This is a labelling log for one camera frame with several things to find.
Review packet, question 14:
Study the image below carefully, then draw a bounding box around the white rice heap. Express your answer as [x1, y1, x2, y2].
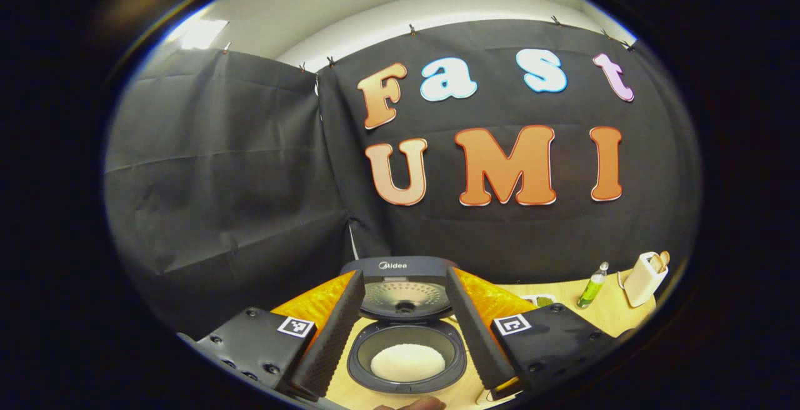
[371, 343, 446, 383]

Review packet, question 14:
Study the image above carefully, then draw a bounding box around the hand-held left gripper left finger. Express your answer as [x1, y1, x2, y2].
[178, 271, 366, 398]

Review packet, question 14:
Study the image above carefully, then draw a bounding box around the black backdrop cloth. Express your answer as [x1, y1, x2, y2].
[103, 19, 702, 342]

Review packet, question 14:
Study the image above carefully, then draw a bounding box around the narrow ceiling light panel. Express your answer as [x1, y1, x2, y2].
[178, 19, 229, 50]

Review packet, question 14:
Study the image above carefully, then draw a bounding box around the black and silver rice cooker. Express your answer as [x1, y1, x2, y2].
[341, 256, 468, 395]

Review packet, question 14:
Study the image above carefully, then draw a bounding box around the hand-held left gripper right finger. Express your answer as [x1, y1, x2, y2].
[445, 266, 626, 400]

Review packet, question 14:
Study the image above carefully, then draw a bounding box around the white toaster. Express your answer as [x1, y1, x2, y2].
[619, 251, 671, 308]

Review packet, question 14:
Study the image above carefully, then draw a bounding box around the green label clear bottle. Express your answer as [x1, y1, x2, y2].
[576, 262, 609, 309]

